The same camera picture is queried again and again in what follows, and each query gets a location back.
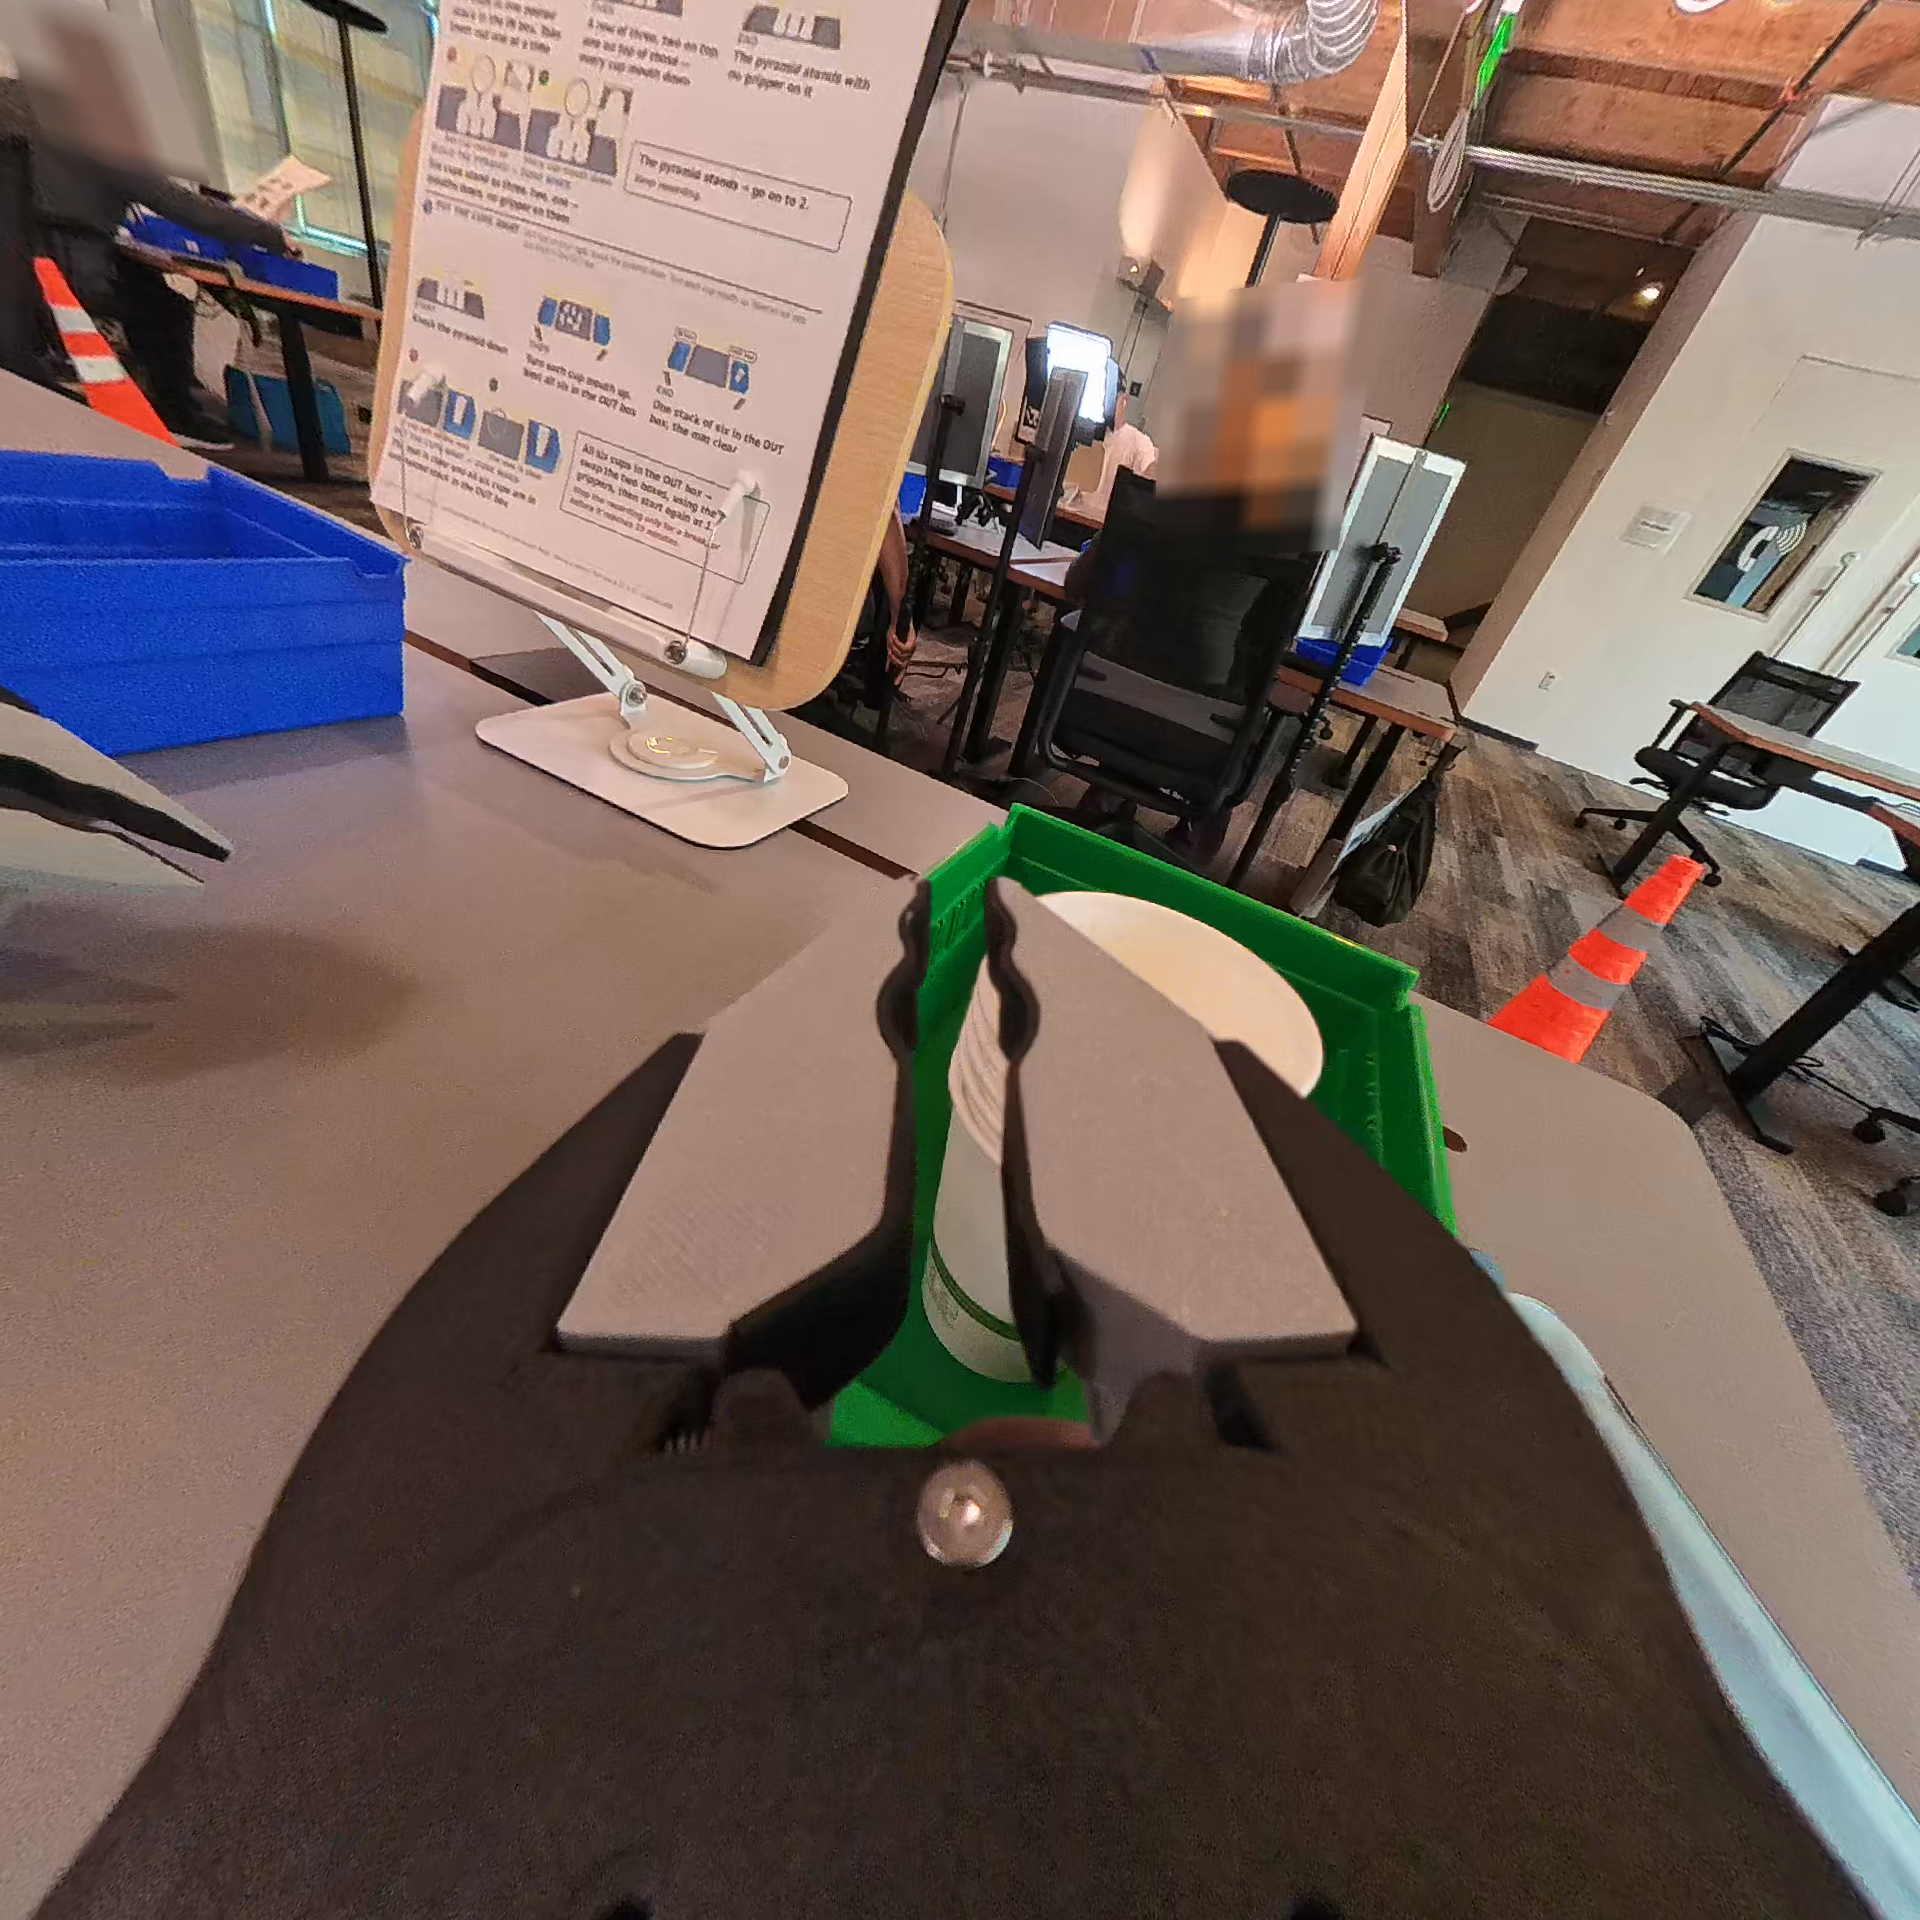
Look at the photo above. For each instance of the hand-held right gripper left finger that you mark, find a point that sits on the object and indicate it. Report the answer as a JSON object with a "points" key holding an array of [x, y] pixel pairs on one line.
{"points": [[721, 1184]]}

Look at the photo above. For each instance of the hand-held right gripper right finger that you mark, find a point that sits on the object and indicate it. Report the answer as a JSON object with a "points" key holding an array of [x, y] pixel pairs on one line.
{"points": [[1168, 1184]]}

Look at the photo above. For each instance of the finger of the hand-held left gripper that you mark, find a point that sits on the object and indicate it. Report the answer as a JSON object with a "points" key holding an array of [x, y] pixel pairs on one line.
{"points": [[45, 741], [77, 862]]}

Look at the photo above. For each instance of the blue plastic bin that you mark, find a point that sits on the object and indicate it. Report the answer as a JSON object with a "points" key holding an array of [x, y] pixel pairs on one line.
{"points": [[195, 631]]}

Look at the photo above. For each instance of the green plastic bin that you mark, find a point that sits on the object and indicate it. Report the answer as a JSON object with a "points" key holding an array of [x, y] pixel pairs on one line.
{"points": [[1377, 1096]]}

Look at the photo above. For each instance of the black bag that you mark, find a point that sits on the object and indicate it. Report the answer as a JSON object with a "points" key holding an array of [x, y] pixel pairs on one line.
{"points": [[1386, 862]]}

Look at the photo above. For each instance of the orange striped traffic cone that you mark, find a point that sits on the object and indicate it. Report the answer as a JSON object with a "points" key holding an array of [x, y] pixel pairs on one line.
{"points": [[91, 353], [1593, 975]]}

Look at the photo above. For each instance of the blue floor container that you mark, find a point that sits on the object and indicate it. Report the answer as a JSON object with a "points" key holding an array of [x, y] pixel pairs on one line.
{"points": [[285, 406]]}

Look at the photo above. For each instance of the brown desk black legs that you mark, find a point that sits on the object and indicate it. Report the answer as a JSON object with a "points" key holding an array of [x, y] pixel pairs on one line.
{"points": [[1800, 741], [1392, 698], [299, 300], [1846, 975]]}

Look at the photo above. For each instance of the small blue storage bin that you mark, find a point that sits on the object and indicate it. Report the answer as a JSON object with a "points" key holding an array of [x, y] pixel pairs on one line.
{"points": [[272, 271], [1341, 661]]}

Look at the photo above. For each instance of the black office chair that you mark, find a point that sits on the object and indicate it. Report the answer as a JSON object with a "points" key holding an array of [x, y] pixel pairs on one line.
{"points": [[1183, 646], [1757, 705]]}

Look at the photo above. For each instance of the white paper sign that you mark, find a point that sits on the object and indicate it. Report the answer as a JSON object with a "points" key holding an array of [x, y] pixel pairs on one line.
{"points": [[285, 190]]}

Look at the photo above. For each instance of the black floor lamp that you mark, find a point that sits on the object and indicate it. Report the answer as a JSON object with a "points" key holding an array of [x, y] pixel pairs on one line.
{"points": [[359, 150], [1283, 197]]}

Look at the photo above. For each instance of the printed instruction sheet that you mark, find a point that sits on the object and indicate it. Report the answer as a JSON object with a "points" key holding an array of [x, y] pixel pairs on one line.
{"points": [[631, 377]]}

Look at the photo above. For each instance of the white framed panel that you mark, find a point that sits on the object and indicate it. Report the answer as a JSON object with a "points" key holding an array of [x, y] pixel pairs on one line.
{"points": [[1392, 525]]}

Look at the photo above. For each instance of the instruction sheet on stand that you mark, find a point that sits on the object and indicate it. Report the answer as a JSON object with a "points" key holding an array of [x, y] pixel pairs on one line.
{"points": [[885, 452]]}

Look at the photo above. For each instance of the silver air duct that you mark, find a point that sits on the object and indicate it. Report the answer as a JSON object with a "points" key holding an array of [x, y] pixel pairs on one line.
{"points": [[1317, 39]]}

